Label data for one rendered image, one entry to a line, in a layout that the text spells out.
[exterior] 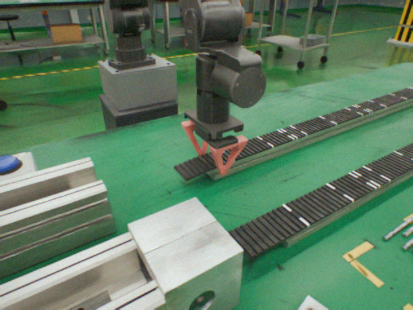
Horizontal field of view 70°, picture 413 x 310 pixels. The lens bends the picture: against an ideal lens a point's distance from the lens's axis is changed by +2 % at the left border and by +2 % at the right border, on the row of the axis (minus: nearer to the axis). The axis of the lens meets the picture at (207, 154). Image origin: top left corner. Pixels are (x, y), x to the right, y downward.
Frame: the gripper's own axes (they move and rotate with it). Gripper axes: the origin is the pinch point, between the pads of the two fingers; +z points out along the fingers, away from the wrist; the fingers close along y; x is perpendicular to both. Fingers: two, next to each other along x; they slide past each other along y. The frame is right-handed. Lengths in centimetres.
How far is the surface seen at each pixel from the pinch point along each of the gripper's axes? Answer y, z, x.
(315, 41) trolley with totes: -239, 49, 322
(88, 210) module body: 5.0, -2.7, -23.6
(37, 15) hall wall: -748, 46, 34
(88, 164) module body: -2.7, -5.2, -21.4
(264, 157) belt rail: 2.0, 2.2, 11.9
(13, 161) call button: -12.1, -4.1, -31.4
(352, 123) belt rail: 1.4, 2.3, 41.8
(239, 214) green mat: 11.9, 3.3, -2.3
